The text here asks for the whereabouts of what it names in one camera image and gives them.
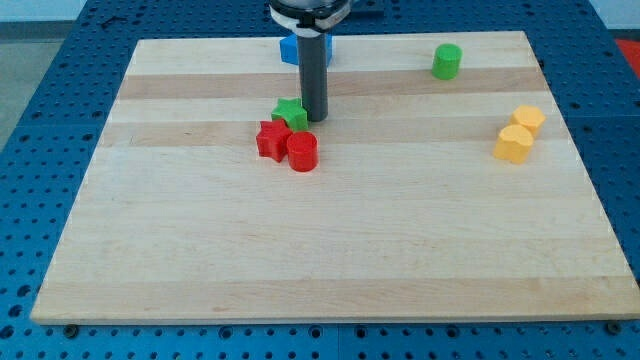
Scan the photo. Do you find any green cylinder block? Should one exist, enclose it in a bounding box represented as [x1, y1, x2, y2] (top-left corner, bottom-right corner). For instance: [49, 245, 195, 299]
[432, 43, 463, 80]

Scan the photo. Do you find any wooden board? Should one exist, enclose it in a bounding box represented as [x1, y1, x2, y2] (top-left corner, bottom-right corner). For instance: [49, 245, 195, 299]
[31, 31, 639, 325]

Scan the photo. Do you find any yellow heart block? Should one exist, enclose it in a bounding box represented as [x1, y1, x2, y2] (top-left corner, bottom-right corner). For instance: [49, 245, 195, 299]
[493, 124, 534, 164]

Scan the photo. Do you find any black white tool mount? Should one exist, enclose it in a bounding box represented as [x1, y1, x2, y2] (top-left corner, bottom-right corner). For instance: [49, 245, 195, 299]
[269, 0, 353, 38]

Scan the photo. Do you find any red cylinder block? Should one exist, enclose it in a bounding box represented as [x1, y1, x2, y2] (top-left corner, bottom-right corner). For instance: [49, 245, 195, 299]
[286, 131, 319, 172]

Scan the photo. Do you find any green star block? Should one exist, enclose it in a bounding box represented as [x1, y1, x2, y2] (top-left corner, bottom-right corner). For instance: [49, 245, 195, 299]
[271, 98, 309, 132]

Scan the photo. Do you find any red star block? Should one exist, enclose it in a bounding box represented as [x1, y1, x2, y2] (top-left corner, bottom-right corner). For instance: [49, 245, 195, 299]
[256, 118, 293, 163]

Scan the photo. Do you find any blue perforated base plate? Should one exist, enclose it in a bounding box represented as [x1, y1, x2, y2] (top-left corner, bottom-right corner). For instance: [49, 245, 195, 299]
[1, 0, 639, 359]

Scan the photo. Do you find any blue cube block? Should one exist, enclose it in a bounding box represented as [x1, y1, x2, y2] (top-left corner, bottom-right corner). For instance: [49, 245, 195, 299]
[279, 34, 333, 65]

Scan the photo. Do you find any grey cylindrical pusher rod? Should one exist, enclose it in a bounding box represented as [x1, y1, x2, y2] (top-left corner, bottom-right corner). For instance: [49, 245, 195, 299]
[297, 33, 328, 122]

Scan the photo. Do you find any yellow hexagon block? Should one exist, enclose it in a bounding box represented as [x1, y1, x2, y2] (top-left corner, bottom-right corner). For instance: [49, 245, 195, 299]
[509, 105, 546, 138]

